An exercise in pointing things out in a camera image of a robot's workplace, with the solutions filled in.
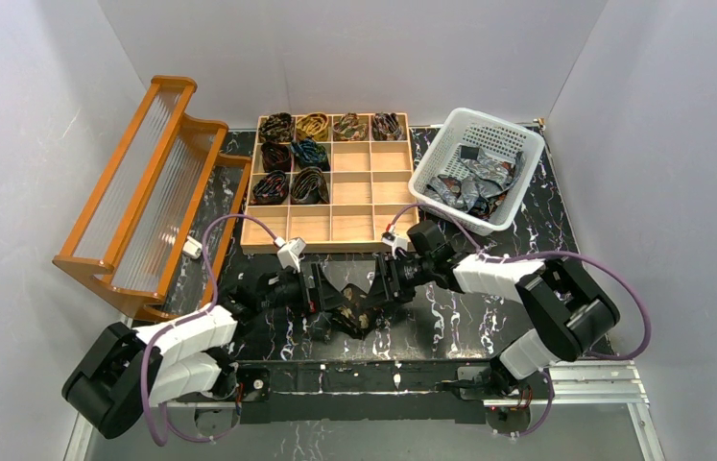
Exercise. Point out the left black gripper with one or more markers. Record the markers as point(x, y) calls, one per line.
point(314, 289)

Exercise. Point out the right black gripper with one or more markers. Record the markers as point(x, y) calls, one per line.
point(382, 279)

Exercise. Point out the black gold floral tie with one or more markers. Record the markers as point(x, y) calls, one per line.
point(352, 317)

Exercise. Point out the white plastic basket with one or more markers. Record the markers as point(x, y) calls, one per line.
point(477, 129)

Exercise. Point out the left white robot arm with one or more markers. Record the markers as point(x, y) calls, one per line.
point(129, 372)

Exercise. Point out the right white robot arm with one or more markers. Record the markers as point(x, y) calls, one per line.
point(568, 309)

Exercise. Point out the grey patterned ties pile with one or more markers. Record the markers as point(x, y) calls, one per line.
point(484, 189)

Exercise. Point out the wooden grid organizer tray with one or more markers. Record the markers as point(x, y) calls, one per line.
point(368, 187)

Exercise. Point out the rolled black grey tie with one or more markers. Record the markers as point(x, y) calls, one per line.
point(309, 187)

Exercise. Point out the rolled navy red tie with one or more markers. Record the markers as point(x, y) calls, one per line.
point(271, 190)

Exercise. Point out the small white connector plug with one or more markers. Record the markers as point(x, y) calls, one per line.
point(192, 248)

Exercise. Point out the rolled teal patterned tie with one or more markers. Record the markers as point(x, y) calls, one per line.
point(310, 153)

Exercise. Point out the rolled dark striped tie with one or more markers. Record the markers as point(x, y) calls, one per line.
point(385, 126)

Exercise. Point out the rolled dark red tie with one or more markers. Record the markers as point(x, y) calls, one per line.
point(276, 157)

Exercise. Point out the rolled olive patterned tie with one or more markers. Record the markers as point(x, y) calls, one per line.
point(350, 127)

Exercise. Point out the rolled yellow tie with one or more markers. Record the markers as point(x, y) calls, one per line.
point(314, 125)

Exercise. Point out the orange wooden rack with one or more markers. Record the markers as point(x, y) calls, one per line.
point(126, 245)

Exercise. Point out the rolled black gold tie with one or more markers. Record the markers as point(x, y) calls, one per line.
point(278, 128)

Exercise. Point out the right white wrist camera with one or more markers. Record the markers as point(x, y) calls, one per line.
point(394, 242)

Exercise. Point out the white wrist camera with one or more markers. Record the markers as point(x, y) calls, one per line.
point(289, 253)
point(394, 242)

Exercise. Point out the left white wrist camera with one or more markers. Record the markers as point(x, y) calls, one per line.
point(289, 253)

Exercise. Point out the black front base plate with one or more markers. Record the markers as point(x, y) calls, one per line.
point(377, 390)

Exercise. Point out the aluminium frame rail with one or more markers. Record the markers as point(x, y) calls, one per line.
point(514, 415)

